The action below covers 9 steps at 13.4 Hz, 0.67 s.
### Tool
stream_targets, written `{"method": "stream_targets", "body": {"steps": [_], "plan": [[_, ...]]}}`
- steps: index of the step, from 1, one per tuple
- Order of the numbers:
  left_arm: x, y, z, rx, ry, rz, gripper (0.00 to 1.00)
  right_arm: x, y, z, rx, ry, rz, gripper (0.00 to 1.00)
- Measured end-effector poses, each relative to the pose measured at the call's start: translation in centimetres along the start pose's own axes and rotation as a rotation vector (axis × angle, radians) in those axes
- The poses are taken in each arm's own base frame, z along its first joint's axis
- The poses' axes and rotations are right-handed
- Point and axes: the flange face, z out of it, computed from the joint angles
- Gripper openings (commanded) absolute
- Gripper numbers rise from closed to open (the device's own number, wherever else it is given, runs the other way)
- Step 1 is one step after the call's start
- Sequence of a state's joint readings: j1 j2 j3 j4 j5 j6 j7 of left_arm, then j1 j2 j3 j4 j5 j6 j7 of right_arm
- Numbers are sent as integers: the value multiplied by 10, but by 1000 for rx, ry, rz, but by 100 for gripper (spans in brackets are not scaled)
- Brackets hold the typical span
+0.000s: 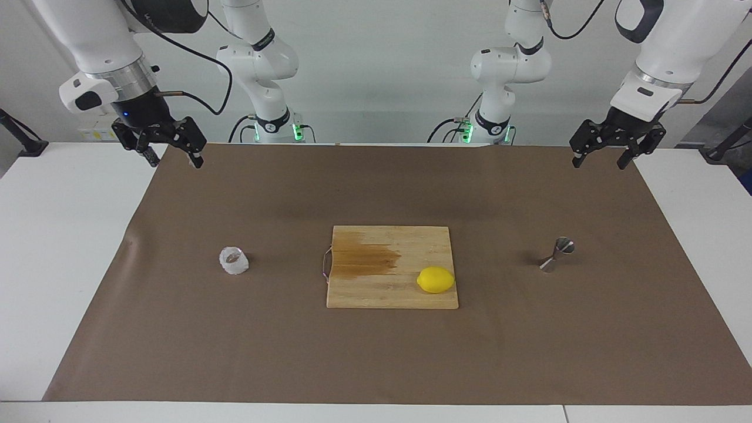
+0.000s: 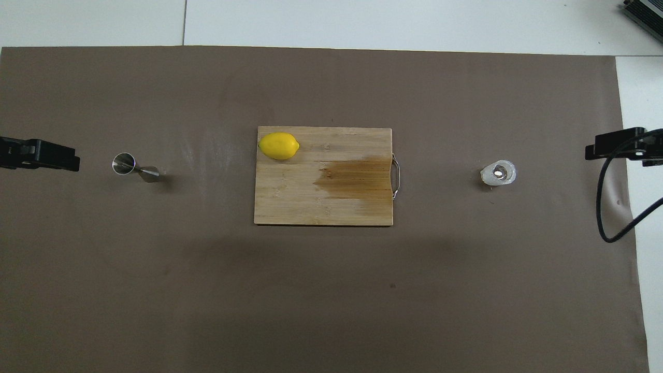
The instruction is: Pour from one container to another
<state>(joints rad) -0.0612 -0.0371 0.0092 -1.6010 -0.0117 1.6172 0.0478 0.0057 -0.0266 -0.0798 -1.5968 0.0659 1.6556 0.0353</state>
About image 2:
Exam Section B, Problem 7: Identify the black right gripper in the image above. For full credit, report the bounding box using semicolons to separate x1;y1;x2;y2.
585;127;663;167

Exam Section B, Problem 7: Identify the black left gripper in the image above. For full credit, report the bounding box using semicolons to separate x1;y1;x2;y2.
0;136;81;171

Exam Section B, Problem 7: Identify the steel double jigger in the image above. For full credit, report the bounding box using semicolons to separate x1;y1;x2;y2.
112;152;161;183

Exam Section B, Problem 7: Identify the frosted clear glass cup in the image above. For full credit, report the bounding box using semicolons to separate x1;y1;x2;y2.
480;160;517;186

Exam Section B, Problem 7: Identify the grey ribbed metal device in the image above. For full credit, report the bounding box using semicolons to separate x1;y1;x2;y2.
622;0;663;29

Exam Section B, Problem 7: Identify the brown paper table mat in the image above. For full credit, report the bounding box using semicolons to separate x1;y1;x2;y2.
0;46;651;373

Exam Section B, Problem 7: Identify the yellow lemon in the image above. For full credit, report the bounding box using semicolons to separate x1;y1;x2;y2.
258;132;300;161

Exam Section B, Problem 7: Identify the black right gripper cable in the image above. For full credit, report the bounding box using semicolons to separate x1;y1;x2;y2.
596;128;663;243

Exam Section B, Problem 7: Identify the wooden cutting board, metal handle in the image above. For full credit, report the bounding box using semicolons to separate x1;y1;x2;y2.
254;126;401;227

